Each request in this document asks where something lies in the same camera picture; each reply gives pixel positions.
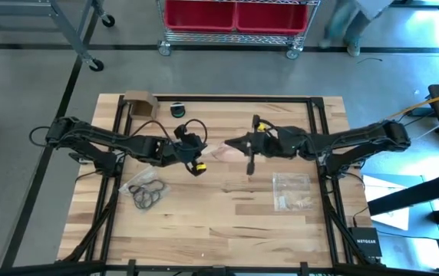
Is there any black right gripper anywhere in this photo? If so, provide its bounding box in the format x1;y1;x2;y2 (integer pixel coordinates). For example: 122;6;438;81
224;113;309;177

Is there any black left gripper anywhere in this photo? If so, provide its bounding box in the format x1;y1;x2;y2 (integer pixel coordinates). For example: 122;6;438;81
160;123;211;178

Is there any thin black rubber band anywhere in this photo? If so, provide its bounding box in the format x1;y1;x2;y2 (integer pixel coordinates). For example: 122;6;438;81
127;182;148;196

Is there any clear plastic zip bag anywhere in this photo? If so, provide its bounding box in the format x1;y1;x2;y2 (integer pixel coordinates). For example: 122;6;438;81
118;165;172;211

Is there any small open cardboard box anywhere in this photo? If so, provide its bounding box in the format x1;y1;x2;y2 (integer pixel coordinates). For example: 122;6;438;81
122;90;161;122

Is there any grey caster wheel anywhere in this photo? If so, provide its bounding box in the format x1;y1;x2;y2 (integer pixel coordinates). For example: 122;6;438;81
286;44;302;61
157;40;173;58

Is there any red plastic bin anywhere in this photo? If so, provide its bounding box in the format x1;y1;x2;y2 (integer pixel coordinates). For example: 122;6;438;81
164;0;239;33
236;0;310;37

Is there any white sheet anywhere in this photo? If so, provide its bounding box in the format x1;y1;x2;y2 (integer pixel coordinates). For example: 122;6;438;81
361;173;412;232

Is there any person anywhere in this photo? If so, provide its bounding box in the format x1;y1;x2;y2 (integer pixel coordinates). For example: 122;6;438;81
318;0;396;58

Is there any black power adapter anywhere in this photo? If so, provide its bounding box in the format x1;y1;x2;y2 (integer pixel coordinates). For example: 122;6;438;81
410;107;436;118

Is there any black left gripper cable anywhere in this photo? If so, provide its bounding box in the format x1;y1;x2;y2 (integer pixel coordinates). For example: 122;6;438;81
182;118;210;146

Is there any chrome wire shelf cart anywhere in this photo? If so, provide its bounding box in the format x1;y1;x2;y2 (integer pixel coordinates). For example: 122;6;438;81
155;0;322;61

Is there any black Netgear network switch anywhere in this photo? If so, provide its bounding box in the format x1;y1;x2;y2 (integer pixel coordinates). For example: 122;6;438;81
348;226;384;260

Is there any grey metal cart frame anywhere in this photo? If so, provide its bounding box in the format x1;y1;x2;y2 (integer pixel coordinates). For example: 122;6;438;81
0;0;116;73

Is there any yellow cable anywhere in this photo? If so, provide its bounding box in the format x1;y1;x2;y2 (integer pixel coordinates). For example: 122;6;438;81
386;87;439;120

